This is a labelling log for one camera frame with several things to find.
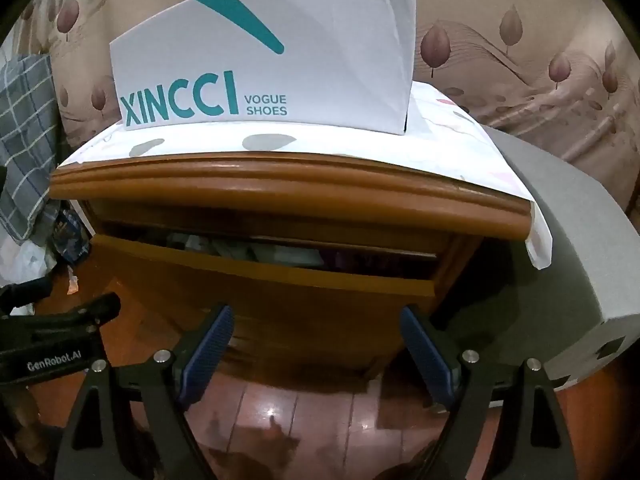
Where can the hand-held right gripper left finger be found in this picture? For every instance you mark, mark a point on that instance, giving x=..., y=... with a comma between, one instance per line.
x=210, y=355

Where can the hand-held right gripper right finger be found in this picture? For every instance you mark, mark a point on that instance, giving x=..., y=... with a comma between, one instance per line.
x=425, y=360

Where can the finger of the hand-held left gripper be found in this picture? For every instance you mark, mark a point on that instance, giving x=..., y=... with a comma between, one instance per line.
x=25, y=292
x=75, y=312

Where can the large white underwear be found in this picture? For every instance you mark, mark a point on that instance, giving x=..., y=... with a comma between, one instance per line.
x=270, y=252

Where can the white cardboard shoe box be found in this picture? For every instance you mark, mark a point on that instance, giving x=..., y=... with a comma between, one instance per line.
x=325, y=60

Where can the white plastic bag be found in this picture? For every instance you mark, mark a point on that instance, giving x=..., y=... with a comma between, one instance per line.
x=25, y=262

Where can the blue package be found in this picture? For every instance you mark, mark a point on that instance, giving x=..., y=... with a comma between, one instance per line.
x=67, y=235

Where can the grey plaid cloth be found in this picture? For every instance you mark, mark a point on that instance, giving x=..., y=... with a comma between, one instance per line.
x=25, y=135

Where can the brown wooden nightstand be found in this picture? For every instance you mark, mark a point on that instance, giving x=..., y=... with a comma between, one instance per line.
x=300, y=190

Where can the white patterned cover cloth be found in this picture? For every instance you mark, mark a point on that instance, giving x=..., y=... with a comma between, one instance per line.
x=400, y=145

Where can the beige leaf print curtain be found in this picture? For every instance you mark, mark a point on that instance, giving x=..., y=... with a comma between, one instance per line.
x=475, y=10

